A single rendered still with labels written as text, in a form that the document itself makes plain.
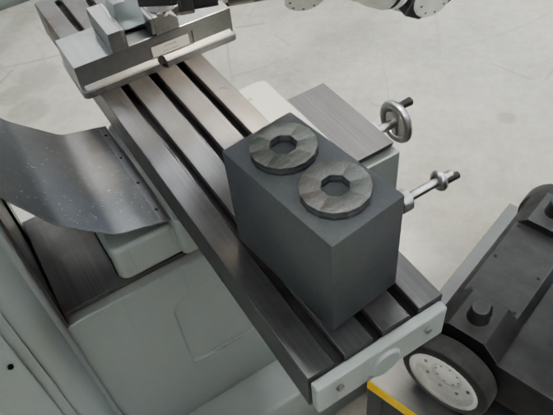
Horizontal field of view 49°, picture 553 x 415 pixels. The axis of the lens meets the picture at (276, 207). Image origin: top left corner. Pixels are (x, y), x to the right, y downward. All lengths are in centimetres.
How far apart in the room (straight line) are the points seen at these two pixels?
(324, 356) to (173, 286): 50
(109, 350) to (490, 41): 240
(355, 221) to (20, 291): 57
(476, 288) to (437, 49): 186
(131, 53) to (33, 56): 219
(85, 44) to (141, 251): 44
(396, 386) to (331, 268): 77
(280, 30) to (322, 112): 180
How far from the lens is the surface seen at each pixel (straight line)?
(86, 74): 129
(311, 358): 83
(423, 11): 118
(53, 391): 125
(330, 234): 71
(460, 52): 309
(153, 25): 129
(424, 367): 142
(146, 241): 115
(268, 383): 170
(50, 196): 109
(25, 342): 113
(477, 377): 131
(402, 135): 159
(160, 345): 139
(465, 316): 133
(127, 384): 145
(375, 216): 73
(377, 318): 87
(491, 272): 143
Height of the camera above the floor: 172
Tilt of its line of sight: 48 degrees down
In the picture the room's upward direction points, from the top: 7 degrees counter-clockwise
